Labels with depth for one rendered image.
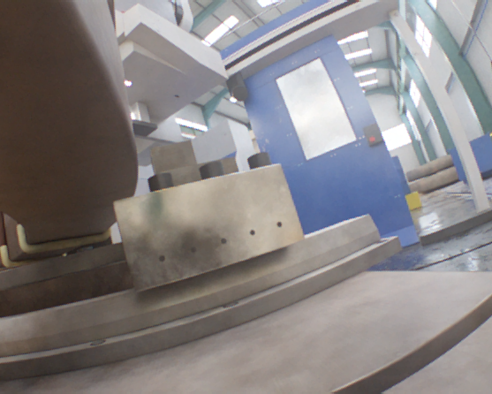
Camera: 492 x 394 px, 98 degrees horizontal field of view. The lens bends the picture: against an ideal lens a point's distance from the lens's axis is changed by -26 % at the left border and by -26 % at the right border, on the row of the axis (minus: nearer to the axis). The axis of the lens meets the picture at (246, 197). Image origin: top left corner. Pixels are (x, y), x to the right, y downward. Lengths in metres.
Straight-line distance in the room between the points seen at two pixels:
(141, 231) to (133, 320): 0.24
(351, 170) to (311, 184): 0.42
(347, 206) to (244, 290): 2.13
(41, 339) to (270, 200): 0.71
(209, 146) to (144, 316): 4.14
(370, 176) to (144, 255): 2.38
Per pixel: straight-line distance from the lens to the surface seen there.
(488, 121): 16.01
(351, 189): 2.79
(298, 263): 0.83
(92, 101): 0.60
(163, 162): 0.83
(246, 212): 0.71
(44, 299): 1.69
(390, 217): 2.78
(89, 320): 0.79
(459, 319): 0.44
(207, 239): 0.68
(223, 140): 4.59
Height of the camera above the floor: 0.51
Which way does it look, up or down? 8 degrees up
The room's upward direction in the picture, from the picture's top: 17 degrees counter-clockwise
